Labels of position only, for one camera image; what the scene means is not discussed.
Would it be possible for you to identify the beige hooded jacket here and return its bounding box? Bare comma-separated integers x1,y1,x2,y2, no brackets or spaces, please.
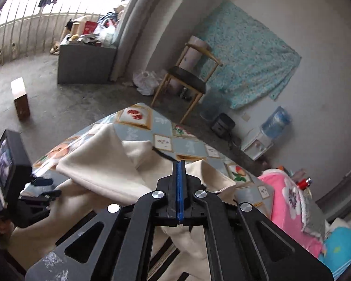
8,122,238,281

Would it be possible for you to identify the fruit pattern tablecloth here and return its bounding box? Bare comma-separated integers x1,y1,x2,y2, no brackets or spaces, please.
33,103,274,218

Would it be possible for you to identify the red lighter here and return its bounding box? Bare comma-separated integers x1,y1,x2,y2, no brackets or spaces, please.
297,178,313,190

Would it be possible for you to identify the blue pillow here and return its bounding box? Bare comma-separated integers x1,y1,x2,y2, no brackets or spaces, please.
318,218,351,280

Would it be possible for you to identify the white water dispenser base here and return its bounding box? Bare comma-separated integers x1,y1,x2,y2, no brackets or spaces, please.
240,127,273,160

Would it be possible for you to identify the white plastic bag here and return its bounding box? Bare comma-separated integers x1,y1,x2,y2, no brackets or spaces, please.
132,70,161,96

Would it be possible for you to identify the dark grey cabinet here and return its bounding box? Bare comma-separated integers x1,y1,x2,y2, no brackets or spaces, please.
57,37,117,84

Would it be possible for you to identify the blue water jug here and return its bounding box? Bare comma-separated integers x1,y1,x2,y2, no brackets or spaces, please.
260,106,292,139

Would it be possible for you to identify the wooden chair black seat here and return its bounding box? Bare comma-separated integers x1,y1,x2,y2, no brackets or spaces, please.
151,43,223,124

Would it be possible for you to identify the teal floral wall cloth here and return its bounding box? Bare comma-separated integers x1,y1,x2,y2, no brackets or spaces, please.
194,0,301,110

